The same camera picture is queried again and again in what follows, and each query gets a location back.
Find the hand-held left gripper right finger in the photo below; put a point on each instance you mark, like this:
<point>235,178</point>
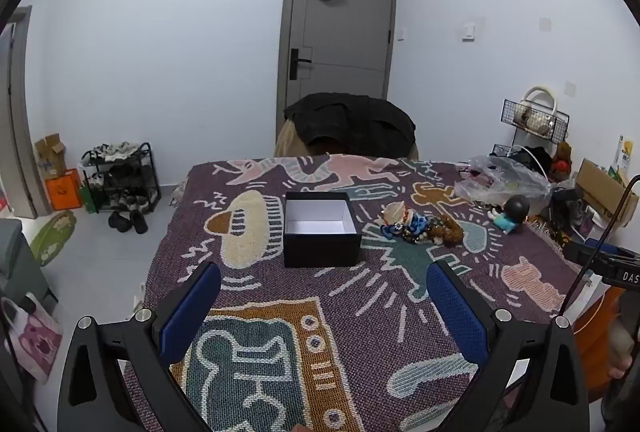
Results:
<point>460,317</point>

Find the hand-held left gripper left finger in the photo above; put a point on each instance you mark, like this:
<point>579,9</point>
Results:
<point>190,312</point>

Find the pile of beaded jewelry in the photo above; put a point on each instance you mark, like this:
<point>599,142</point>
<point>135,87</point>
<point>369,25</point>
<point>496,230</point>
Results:
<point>425,229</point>

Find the black gift box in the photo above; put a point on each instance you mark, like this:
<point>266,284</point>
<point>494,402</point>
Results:
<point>320,252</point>

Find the person's right hand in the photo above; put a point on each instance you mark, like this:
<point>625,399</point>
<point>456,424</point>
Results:
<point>622,344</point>

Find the brown cardboard box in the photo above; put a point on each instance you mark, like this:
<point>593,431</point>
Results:
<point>600,187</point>

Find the black slipper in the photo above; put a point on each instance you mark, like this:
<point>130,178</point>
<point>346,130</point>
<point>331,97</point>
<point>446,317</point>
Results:
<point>138,223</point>
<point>119,222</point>

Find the black-haired doll figure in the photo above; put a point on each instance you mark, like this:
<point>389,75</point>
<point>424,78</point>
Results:
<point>515,207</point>

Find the printed purple blanket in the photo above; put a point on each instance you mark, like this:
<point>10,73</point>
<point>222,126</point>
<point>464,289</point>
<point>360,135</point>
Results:
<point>350,312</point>

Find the brown plush toy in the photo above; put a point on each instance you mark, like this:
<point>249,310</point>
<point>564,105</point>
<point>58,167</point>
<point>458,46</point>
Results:
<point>562,156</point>

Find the clear plastic bag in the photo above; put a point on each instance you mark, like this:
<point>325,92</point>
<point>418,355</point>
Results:
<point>505,179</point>

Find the black shoe rack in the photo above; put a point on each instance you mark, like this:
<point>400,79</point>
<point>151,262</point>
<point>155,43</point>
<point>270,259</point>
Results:
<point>122,177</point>

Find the green paper bag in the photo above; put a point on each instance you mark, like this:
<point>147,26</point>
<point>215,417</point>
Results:
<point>87,201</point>

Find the green floor mat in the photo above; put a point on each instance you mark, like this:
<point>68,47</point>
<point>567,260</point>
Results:
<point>52,237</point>

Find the pink and white tote bag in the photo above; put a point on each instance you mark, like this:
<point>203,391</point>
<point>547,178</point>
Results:
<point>32,337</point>

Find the white handbag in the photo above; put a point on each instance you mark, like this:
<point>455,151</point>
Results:
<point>535,119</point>

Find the orange box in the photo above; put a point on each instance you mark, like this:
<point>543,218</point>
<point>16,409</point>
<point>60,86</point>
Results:
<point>62,192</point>

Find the grey sofa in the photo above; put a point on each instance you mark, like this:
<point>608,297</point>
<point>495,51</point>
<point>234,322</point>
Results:
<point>20,262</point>

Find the tan chair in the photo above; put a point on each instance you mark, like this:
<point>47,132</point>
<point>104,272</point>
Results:
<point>290,141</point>

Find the open cardboard box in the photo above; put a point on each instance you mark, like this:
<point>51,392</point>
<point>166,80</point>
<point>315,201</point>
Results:
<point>50,154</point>

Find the black jacket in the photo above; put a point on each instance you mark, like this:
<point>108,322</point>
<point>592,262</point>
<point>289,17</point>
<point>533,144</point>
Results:
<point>350,121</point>

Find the grey open door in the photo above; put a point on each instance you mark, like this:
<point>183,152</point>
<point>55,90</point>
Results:
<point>20,121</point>

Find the white wall socket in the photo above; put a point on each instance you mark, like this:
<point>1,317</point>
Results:
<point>570,87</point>

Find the white light switch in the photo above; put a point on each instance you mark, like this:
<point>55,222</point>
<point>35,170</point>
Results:
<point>467,30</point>

